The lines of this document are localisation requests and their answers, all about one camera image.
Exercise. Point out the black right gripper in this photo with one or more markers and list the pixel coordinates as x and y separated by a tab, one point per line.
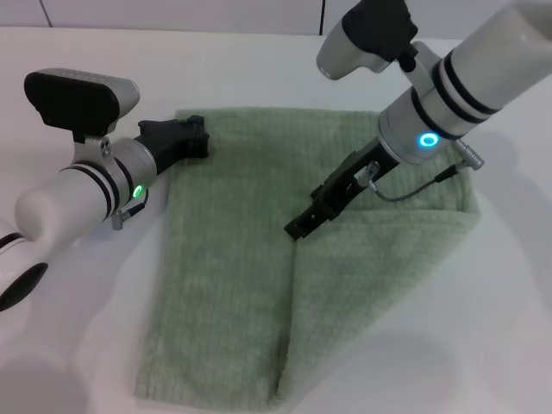
349	181

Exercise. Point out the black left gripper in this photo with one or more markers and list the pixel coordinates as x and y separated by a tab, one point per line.
166	140

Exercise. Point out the green terry towel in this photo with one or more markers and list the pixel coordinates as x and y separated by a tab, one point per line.
237	259

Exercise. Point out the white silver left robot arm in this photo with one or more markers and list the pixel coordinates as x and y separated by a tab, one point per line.
64	194

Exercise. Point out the clear plastic plug connector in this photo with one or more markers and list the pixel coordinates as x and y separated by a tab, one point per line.
368	170

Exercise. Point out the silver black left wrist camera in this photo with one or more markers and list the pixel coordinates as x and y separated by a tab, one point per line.
77	99

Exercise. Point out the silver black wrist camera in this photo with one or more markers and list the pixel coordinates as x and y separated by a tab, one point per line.
77	99
358	34

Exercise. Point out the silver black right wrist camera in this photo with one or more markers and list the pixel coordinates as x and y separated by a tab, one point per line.
358	34

